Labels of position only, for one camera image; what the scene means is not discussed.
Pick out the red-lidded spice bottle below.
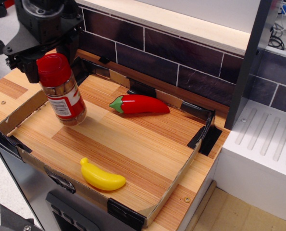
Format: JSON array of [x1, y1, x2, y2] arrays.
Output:
[[37, 53, 87, 126]]

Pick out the black oven control panel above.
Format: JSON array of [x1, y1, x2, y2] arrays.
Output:
[[45, 191, 105, 231]]

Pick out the yellow toy banana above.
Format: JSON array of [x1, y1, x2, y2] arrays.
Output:
[[80, 157, 126, 191]]

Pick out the dark grey vertical post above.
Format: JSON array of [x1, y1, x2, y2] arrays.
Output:
[[224, 0, 272, 130]]

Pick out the white grooved drainboard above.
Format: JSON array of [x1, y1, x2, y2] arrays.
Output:
[[221, 100, 286, 179]]

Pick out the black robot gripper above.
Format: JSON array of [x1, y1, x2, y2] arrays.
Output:
[[3, 0, 83, 83]]

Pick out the red toy chili pepper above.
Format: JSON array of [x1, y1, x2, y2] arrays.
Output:
[[109, 94, 170, 114]]

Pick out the tangled cables in background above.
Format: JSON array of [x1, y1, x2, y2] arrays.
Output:
[[269, 0, 286, 51]]

